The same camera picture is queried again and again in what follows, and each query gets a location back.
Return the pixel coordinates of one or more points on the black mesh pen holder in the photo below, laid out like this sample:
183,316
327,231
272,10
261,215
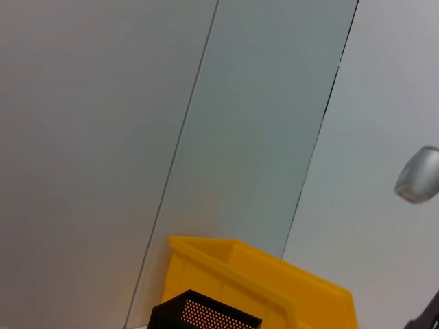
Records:
202,313

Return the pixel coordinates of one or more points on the yellow plastic bin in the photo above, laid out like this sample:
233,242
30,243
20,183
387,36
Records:
274,288

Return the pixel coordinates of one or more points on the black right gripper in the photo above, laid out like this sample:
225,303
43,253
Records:
427,315

